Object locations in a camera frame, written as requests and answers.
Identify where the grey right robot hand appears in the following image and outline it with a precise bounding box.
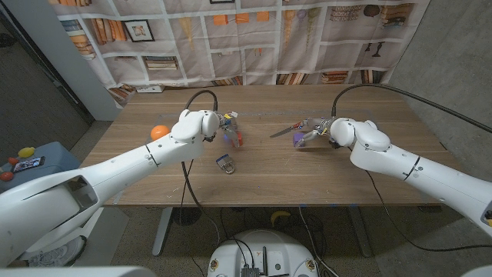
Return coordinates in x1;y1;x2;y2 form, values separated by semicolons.
294;117;339;149

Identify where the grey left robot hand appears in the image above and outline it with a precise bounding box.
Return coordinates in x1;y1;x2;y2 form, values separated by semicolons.
213;111;244;149

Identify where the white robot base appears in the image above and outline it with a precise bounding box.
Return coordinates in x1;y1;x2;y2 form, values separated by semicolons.
206;229;319;277

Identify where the orange ball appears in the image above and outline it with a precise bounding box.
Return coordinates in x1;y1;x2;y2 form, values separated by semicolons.
150;125;171;142

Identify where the yellow toy banana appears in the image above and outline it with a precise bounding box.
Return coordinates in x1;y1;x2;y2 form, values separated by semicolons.
270;210;292;227

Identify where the silver padlock with blue base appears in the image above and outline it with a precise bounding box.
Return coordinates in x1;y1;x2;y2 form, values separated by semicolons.
215;153;236;175

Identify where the printed bookshelf backdrop cloth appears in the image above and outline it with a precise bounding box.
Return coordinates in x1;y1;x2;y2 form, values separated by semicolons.
48;0;431;107

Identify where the black round floor object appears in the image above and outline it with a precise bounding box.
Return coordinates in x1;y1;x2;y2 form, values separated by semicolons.
171;206;204;226

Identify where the grey table leg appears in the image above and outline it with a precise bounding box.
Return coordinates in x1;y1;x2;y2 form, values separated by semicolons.
347;205;374;258

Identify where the white table leg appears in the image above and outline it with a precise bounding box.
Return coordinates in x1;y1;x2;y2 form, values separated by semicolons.
151;206;174;258

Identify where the blue-grey ottoman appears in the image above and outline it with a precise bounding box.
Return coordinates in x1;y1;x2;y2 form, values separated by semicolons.
0;141;81;199

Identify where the white sneaker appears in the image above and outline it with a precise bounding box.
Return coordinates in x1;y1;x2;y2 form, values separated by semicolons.
26;235;86;269

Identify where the knife with red handle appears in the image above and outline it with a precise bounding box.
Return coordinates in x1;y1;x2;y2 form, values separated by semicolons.
269;122;304;139

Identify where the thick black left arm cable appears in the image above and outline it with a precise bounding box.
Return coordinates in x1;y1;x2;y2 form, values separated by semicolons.
180;89;221;247

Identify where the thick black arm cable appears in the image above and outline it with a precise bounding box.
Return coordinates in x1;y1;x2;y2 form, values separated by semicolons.
180;89;221;247
331;83;492;134

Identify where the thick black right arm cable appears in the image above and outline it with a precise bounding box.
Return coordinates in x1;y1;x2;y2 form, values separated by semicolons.
331;83;492;134

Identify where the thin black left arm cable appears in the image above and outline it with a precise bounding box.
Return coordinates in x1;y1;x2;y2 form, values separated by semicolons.
177;160;208;277

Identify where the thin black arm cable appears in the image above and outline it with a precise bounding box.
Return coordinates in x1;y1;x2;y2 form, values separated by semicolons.
364;170;492;253
177;160;208;277

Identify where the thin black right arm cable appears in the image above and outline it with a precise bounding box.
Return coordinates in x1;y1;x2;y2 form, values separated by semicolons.
364;170;492;253

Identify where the black floor cable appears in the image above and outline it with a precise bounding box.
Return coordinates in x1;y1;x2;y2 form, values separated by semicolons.
298;205;339;277

